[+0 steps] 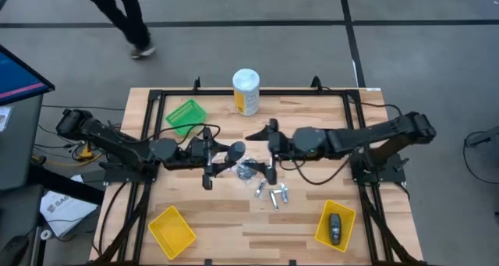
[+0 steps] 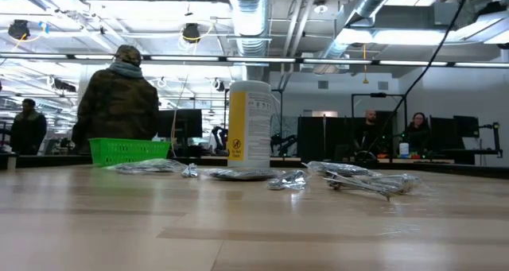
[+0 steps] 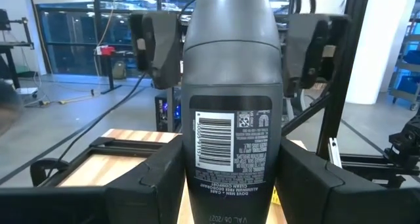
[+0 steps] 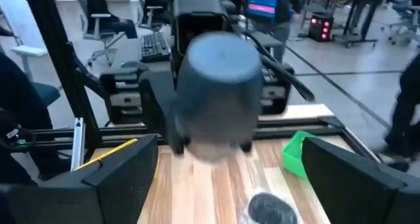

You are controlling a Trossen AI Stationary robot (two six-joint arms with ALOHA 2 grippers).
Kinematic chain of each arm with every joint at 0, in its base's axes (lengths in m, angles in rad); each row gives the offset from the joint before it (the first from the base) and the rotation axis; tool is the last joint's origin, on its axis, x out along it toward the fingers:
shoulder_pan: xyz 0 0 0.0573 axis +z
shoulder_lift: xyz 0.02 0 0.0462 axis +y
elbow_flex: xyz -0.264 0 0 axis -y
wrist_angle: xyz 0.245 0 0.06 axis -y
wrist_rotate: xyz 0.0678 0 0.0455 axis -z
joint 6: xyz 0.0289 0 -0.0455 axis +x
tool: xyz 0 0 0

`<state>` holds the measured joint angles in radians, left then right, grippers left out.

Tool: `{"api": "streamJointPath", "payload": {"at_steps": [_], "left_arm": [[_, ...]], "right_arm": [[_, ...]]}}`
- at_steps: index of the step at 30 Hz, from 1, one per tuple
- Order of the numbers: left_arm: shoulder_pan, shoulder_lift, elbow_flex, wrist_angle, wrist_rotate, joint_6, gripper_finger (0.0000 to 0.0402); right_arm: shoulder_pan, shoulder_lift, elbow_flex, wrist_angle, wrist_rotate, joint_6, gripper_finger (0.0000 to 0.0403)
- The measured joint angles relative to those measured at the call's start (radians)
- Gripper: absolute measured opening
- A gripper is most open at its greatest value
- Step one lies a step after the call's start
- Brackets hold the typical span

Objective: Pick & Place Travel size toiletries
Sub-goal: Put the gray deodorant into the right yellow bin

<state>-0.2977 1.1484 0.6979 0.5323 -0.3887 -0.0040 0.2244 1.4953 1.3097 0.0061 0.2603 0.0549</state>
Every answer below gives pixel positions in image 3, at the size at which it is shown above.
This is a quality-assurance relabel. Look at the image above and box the black computer tower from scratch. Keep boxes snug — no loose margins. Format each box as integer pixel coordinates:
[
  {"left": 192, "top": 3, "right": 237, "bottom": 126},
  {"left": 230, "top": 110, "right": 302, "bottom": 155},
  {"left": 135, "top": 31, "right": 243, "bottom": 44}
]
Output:
[{"left": 154, "top": 85, "right": 183, "bottom": 133}]

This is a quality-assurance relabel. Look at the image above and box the black equipment stand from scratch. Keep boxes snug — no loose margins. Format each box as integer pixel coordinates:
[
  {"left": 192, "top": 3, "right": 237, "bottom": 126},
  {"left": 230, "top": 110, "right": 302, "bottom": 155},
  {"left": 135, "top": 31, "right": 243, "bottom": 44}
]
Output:
[{"left": 0, "top": 9, "right": 35, "bottom": 90}]

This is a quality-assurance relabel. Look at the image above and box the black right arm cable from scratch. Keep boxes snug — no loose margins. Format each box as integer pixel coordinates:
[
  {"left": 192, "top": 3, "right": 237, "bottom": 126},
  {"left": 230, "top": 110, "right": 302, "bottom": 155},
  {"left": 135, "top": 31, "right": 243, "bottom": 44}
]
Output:
[{"left": 45, "top": 71, "right": 148, "bottom": 179}]

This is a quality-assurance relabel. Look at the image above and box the black standing desk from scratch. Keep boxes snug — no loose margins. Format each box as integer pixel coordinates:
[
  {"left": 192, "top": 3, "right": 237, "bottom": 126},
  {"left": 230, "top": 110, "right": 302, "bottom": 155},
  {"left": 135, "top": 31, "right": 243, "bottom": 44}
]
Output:
[{"left": 93, "top": 45, "right": 135, "bottom": 95}]

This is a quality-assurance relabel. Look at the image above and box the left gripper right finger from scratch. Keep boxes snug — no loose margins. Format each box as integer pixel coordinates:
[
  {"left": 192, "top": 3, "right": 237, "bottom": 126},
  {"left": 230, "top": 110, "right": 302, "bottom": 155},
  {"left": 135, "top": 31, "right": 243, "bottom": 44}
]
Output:
[{"left": 275, "top": 137, "right": 349, "bottom": 224}]

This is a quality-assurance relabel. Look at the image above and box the yellow floor cable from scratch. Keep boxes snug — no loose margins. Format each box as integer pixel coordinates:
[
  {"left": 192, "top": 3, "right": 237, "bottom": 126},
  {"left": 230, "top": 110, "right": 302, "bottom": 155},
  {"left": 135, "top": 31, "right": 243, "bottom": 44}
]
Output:
[{"left": 39, "top": 94, "right": 99, "bottom": 106}]

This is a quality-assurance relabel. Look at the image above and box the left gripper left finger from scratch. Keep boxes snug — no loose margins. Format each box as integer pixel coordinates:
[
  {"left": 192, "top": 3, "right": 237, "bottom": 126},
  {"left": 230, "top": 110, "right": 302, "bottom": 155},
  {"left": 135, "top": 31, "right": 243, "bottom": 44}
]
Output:
[{"left": 104, "top": 135, "right": 186, "bottom": 224}]

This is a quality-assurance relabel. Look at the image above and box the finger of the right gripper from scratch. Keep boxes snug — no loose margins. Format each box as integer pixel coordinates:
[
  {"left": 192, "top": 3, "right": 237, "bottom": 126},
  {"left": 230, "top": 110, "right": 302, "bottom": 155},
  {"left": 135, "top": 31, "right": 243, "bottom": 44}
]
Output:
[
  {"left": 129, "top": 11, "right": 183, "bottom": 91},
  {"left": 283, "top": 13, "right": 350, "bottom": 99}
]

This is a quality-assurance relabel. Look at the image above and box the black table clamp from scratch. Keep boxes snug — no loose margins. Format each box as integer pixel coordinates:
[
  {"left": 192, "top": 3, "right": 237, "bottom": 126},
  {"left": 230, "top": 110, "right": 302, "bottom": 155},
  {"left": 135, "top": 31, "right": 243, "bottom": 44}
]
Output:
[{"left": 29, "top": 157, "right": 70, "bottom": 187}]

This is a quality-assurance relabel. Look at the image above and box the beige bag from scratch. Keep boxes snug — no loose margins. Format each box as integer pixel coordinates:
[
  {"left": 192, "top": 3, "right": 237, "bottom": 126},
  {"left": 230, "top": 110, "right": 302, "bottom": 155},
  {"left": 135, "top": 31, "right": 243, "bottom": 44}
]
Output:
[{"left": 112, "top": 61, "right": 127, "bottom": 80}]

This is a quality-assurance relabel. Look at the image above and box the gray deodorant stick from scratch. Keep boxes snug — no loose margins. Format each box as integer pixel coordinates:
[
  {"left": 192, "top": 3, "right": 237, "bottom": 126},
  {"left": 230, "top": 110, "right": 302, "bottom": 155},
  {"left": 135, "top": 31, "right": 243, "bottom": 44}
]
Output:
[{"left": 180, "top": 0, "right": 284, "bottom": 224}]

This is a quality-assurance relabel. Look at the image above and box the gray cart with blue bins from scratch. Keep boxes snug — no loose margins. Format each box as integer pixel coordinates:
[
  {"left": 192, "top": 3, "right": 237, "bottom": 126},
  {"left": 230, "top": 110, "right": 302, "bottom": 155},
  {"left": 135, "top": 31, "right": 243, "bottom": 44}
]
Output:
[{"left": 388, "top": 33, "right": 420, "bottom": 112}]

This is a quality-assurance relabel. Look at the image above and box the short silver aluminium extrusion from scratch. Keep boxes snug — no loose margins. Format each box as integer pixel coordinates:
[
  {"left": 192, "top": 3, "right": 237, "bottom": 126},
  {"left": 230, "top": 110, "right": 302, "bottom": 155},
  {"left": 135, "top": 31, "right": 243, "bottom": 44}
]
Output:
[{"left": 327, "top": 137, "right": 343, "bottom": 168}]

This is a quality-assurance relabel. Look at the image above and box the red box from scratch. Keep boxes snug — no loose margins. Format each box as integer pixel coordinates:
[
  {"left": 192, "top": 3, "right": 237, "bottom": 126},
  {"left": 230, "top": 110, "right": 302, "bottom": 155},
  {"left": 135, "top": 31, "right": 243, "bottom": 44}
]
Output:
[{"left": 95, "top": 45, "right": 116, "bottom": 56}]

